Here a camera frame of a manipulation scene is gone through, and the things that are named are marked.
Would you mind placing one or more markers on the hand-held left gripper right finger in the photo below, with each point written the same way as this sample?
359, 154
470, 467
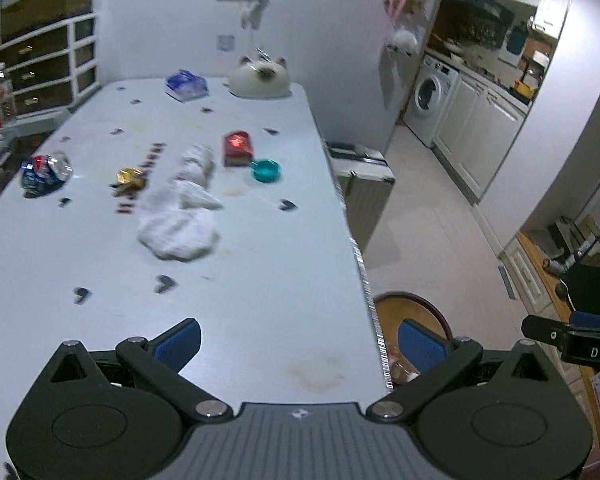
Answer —
420, 344

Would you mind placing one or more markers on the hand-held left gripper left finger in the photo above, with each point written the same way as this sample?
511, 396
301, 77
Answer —
180, 344

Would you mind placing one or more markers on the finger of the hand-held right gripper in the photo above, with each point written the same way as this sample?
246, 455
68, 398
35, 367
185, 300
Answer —
592, 321
545, 331

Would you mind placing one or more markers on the yellow trash bin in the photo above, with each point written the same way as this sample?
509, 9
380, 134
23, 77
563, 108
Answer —
387, 320

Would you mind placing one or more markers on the white tissue pile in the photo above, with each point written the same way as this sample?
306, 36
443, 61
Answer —
177, 227

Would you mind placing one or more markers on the gold foil wrapper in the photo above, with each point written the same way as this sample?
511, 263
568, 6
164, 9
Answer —
129, 180

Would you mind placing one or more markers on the crushed blue soda can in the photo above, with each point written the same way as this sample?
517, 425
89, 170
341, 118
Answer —
47, 172

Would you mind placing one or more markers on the low white wood-topped cabinet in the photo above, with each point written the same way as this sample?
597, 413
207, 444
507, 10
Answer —
530, 280

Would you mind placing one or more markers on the metal spray can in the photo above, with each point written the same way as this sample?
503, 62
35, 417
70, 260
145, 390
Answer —
557, 265

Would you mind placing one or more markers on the white hard-shell suitcase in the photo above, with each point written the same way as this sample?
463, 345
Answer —
360, 195

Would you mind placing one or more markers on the teal round lid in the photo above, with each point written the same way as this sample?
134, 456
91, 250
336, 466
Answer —
266, 171

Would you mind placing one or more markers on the red box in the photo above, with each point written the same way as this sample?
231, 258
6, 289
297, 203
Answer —
237, 150

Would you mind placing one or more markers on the white kitchen base cabinets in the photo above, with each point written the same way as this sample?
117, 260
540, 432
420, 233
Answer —
480, 135

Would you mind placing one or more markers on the yellow pot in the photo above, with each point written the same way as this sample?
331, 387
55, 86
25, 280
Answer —
524, 91

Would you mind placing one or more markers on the white washing machine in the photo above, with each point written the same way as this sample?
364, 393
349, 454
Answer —
430, 95

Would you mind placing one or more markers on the blue tissue packet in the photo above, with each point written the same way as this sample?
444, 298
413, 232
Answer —
186, 86

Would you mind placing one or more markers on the white cat-shaped ceramic ornament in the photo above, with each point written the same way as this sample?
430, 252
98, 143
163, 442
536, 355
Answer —
257, 82

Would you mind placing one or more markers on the teal hanging towel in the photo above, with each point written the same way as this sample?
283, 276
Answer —
516, 41

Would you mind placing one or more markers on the white plush sheep toy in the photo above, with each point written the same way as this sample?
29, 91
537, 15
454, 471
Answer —
402, 42

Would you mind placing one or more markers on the standing water bottle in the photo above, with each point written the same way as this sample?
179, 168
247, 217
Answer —
4, 97

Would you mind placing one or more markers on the white drawer unit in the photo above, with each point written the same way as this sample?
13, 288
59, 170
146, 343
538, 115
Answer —
45, 67

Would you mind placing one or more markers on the black range hood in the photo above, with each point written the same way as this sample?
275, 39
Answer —
477, 7

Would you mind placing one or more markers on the glass fish tank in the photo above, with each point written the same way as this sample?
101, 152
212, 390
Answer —
45, 2

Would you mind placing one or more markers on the wall socket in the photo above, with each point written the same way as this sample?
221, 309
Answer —
225, 42

